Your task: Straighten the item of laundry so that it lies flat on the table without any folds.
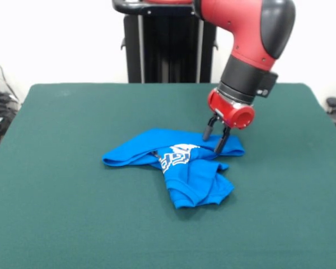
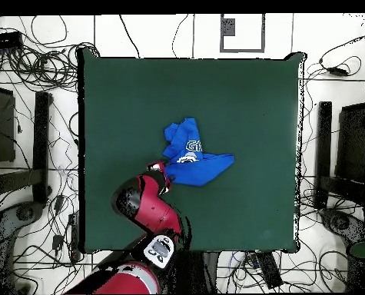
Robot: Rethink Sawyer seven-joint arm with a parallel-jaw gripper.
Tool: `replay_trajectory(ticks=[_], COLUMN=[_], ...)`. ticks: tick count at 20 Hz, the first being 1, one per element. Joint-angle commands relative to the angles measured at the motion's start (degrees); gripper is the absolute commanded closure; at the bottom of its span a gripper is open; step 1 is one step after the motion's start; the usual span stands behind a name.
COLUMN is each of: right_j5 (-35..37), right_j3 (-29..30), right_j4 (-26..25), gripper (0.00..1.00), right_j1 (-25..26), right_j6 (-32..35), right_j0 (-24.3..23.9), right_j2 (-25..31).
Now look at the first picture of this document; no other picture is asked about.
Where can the blue shirt with white print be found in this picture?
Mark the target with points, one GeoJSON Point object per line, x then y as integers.
{"type": "Point", "coordinates": [198, 179]}

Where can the dark green table cloth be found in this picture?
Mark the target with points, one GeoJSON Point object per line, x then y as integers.
{"type": "Point", "coordinates": [72, 196]}

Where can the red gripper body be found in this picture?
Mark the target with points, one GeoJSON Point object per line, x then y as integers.
{"type": "Point", "coordinates": [226, 107]}

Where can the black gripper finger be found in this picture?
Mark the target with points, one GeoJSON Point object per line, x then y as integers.
{"type": "Point", "coordinates": [208, 130]}
{"type": "Point", "coordinates": [221, 141]}

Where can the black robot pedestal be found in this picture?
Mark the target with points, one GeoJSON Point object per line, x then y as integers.
{"type": "Point", "coordinates": [170, 47]}

